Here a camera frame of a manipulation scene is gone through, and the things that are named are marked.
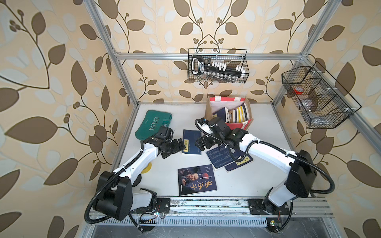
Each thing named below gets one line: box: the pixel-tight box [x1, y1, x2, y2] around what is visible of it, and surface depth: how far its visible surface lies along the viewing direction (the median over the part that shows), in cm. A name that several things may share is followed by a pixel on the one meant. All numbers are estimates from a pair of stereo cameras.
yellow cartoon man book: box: [236, 105, 246, 123], surface depth 93 cm
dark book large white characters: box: [177, 164, 218, 196], surface depth 84 cm
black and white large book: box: [242, 102, 250, 121], surface depth 93 cm
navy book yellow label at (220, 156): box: [205, 145, 239, 169], surface depth 91 cm
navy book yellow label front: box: [212, 107, 230, 123], surface depth 96 cm
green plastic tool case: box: [134, 110, 173, 141], surface depth 106 cm
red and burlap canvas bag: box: [204, 96, 254, 131], surface depth 95 cm
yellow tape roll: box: [140, 161, 152, 175], surface depth 87 cm
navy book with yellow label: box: [181, 129, 202, 155], surface depth 98 cm
